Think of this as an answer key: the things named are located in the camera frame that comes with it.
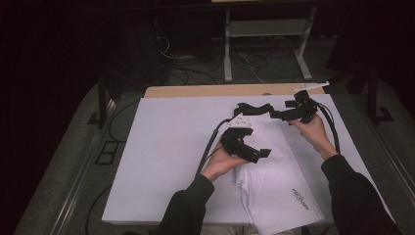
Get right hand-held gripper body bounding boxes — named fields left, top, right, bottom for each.
left=287, top=81, right=331, bottom=124

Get white board sheet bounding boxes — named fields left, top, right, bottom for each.
left=101, top=94, right=396, bottom=227

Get bundle of floor cables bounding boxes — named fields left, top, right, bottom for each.
left=156, top=35, right=295, bottom=86

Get right hand-held gripper cable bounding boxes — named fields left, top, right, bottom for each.
left=314, top=102, right=342, bottom=155

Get person's right hand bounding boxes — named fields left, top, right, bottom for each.
left=289, top=113, right=340, bottom=162

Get person's lap in light trousers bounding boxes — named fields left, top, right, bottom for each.
left=199, top=224, right=302, bottom=235

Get hand-held gripper cable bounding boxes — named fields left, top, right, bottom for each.
left=195, top=117, right=233, bottom=177
left=314, top=102, right=342, bottom=155

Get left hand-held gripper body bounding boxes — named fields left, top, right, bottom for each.
left=220, top=113, right=260, bottom=165

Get person's left hand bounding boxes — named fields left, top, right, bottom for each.
left=200, top=148, right=250, bottom=184

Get black floor cable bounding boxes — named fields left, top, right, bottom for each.
left=85, top=185, right=114, bottom=235
left=108, top=99, right=140, bottom=143

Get white shorts with black waistband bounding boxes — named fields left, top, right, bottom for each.
left=233, top=102, right=327, bottom=235

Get black metal stand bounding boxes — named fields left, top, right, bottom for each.
left=366, top=65, right=394, bottom=125
left=87, top=76, right=114, bottom=129

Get dark cabinet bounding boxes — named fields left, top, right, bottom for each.
left=125, top=19, right=170, bottom=86

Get left hand-held gripper cable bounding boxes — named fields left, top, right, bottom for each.
left=195, top=117, right=233, bottom=177

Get white metal stand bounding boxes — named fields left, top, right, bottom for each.
left=223, top=6, right=318, bottom=83

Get white floor cable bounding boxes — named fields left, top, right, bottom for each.
left=234, top=51, right=266, bottom=84

